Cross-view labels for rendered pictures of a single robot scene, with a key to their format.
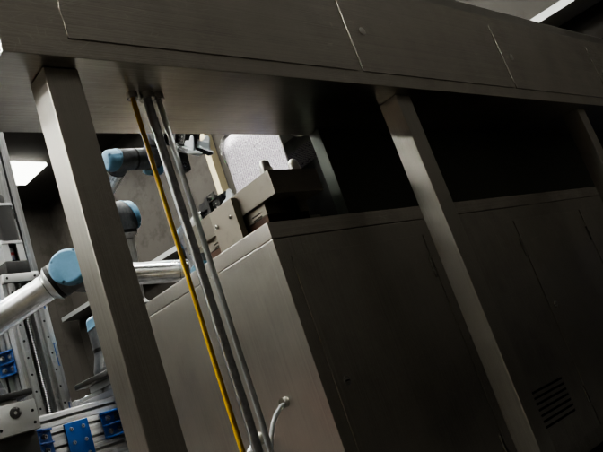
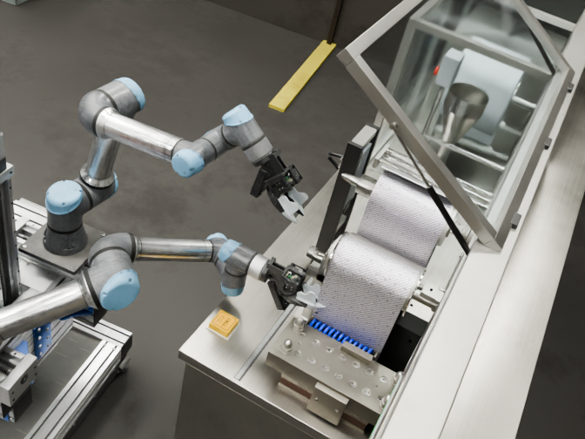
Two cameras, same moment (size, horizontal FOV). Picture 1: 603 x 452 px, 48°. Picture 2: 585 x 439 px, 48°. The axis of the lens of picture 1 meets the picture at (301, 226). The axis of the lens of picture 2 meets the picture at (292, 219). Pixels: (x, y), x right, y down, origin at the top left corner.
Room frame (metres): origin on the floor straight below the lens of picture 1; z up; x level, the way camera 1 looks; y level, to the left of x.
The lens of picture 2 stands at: (0.70, 0.89, 2.55)
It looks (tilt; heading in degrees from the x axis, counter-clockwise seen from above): 40 degrees down; 333
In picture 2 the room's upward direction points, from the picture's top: 15 degrees clockwise
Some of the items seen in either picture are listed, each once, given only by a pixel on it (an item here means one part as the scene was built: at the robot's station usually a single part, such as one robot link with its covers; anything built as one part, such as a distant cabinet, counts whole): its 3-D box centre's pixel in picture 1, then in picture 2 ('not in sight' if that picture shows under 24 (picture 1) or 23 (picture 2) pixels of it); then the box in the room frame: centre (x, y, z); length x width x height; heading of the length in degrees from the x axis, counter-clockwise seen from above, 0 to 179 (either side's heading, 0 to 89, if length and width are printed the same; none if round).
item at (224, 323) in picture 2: not in sight; (224, 323); (1.98, 0.38, 0.91); 0.07 x 0.07 x 0.02; 45
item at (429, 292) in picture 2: not in sight; (432, 293); (1.72, -0.11, 1.28); 0.06 x 0.05 x 0.02; 45
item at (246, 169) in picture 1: (262, 178); (353, 316); (1.80, 0.06, 1.11); 0.23 x 0.01 x 0.18; 45
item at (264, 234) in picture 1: (465, 233); (411, 198); (2.57, -0.59, 0.88); 2.52 x 0.66 x 0.04; 135
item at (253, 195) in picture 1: (249, 212); (338, 372); (1.69, 0.12, 1.00); 0.40 x 0.16 x 0.06; 45
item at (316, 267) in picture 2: not in sight; (313, 285); (1.98, 0.11, 1.05); 0.06 x 0.05 x 0.31; 45
